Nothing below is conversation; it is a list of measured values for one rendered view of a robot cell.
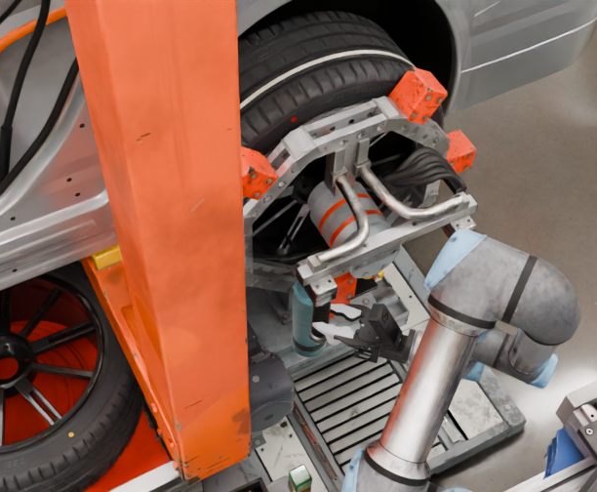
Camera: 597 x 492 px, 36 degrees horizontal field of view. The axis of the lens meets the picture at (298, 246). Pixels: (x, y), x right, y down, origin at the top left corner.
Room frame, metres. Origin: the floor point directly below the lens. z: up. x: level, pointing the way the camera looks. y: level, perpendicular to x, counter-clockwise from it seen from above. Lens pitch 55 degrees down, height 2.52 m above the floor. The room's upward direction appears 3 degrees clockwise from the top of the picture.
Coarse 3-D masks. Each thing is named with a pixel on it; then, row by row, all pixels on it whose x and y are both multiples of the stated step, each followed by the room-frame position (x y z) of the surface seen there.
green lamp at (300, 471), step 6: (300, 468) 0.74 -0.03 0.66; (306, 468) 0.74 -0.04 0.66; (294, 474) 0.72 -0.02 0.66; (300, 474) 0.73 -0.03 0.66; (306, 474) 0.73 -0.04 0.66; (294, 480) 0.71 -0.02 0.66; (300, 480) 0.71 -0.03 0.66; (306, 480) 0.71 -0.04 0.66; (294, 486) 0.71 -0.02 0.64; (300, 486) 0.70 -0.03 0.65; (306, 486) 0.71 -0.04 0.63
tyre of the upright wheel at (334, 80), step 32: (256, 32) 1.50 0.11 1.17; (288, 32) 1.50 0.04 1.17; (320, 32) 1.50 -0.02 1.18; (352, 32) 1.54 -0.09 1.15; (384, 32) 1.64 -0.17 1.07; (256, 64) 1.42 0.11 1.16; (288, 64) 1.41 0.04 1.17; (320, 64) 1.40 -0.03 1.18; (352, 64) 1.41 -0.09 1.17; (384, 64) 1.45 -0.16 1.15; (288, 96) 1.32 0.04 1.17; (320, 96) 1.33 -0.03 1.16; (352, 96) 1.37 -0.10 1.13; (256, 128) 1.27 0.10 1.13; (288, 128) 1.30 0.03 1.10
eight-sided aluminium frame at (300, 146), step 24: (384, 96) 1.38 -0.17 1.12; (336, 120) 1.31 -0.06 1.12; (360, 120) 1.34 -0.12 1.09; (384, 120) 1.31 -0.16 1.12; (432, 120) 1.45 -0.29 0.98; (288, 144) 1.25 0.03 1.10; (312, 144) 1.24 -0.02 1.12; (336, 144) 1.26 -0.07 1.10; (432, 144) 1.39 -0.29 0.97; (288, 168) 1.20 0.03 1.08; (408, 192) 1.43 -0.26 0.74; (432, 192) 1.41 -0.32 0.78; (384, 216) 1.40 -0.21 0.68; (264, 264) 1.22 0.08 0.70; (264, 288) 1.17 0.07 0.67; (288, 288) 1.21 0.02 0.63
